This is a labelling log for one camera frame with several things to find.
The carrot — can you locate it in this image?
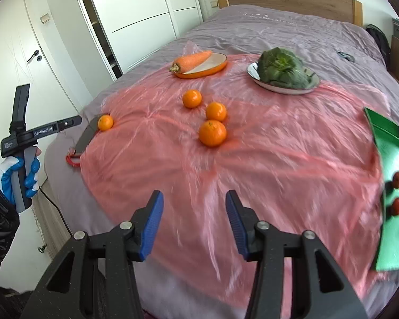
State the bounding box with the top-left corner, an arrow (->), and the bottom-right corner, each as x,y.
168,51 -> 213,73

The black backpack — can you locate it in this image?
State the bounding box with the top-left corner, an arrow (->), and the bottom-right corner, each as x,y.
365,24 -> 391,69

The small dark object on bed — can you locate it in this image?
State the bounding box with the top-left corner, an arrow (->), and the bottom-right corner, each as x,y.
336,51 -> 355,63

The pink plastic sheet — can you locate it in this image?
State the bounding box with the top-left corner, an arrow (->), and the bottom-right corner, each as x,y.
81,54 -> 389,308

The white door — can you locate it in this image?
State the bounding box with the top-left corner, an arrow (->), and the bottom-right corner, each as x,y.
0,0 -> 78,143

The blue white gloved hand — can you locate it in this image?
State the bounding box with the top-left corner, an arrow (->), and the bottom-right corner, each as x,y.
0,147 -> 41,205

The light switch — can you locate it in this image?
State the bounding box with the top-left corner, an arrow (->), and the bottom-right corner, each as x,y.
40,13 -> 51,24

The orange oval dish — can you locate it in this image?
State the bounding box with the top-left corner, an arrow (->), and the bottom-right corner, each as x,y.
173,53 -> 228,79

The white enamel plate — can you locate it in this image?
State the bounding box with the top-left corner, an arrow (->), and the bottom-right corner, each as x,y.
246,61 -> 321,95

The white sliding wardrobe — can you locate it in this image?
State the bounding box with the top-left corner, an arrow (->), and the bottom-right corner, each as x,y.
78,0 -> 202,78

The green rectangular tray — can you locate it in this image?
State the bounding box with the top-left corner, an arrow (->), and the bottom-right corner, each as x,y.
364,108 -> 399,271

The red phone lanyard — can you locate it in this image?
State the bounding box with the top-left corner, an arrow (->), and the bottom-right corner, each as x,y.
65,149 -> 83,168

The black smartphone red case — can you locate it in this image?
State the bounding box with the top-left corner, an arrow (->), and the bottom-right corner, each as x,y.
73,115 -> 101,157

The red apple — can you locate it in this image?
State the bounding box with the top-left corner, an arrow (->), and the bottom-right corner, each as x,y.
391,171 -> 399,189
390,197 -> 399,217

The green leafy cabbage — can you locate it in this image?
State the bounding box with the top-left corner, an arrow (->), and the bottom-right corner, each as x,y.
257,48 -> 312,89

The large orange front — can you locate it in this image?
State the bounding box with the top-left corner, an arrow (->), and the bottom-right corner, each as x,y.
198,120 -> 227,147

